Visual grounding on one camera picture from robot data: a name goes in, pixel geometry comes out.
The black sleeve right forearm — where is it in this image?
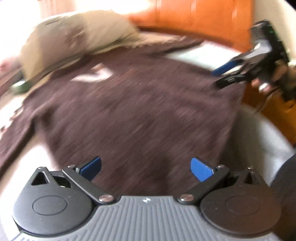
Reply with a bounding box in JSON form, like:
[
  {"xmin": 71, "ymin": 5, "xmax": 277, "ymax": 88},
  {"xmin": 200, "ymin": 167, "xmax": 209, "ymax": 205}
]
[{"xmin": 279, "ymin": 61, "xmax": 295, "ymax": 101}]

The patchwork pastel bed sheet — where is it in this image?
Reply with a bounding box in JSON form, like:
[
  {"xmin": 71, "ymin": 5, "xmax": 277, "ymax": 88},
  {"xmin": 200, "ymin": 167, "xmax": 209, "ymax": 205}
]
[{"xmin": 1, "ymin": 35, "xmax": 295, "ymax": 240}]

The green glass bottle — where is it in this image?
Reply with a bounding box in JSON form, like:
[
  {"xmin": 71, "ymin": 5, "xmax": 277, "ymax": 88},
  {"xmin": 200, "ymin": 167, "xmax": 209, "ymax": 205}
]
[{"xmin": 10, "ymin": 79, "xmax": 31, "ymax": 94}]

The folded pink floral quilt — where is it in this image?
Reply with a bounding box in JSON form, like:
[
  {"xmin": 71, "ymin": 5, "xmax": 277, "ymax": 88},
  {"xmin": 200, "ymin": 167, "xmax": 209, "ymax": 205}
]
[{"xmin": 0, "ymin": 57, "xmax": 23, "ymax": 96}]

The person's right hand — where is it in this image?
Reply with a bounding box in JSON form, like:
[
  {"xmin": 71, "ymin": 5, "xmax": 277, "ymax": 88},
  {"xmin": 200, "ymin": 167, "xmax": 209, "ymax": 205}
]
[{"xmin": 251, "ymin": 60, "xmax": 282, "ymax": 95}]

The floral beige pillow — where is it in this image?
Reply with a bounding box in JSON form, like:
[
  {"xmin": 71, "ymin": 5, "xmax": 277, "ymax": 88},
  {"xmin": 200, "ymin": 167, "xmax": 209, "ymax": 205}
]
[{"xmin": 18, "ymin": 10, "xmax": 144, "ymax": 80}]

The orange wooden headboard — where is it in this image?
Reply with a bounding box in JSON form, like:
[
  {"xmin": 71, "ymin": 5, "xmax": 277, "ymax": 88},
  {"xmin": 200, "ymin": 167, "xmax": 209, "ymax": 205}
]
[{"xmin": 124, "ymin": 0, "xmax": 295, "ymax": 146}]

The dark brown knit sweater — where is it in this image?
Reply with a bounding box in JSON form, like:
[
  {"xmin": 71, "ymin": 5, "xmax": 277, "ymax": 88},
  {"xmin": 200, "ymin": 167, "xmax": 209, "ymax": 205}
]
[{"xmin": 1, "ymin": 37, "xmax": 245, "ymax": 196}]

